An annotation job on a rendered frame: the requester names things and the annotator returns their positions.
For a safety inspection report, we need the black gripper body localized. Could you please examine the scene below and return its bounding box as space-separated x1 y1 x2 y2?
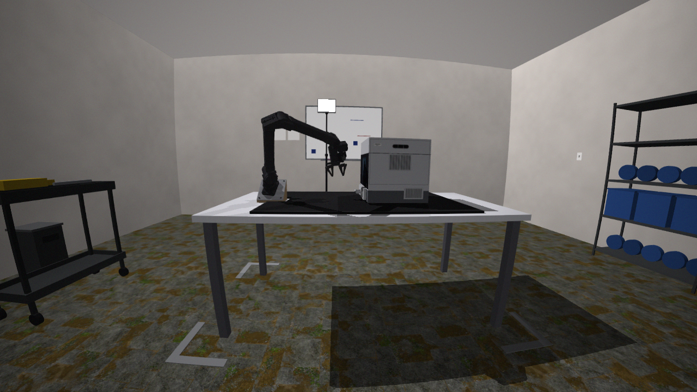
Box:
327 153 344 167

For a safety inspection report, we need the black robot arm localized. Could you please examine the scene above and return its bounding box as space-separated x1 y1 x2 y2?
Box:
261 111 348 196

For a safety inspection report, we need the white gel imager box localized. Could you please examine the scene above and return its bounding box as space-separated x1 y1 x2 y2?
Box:
354 137 431 204

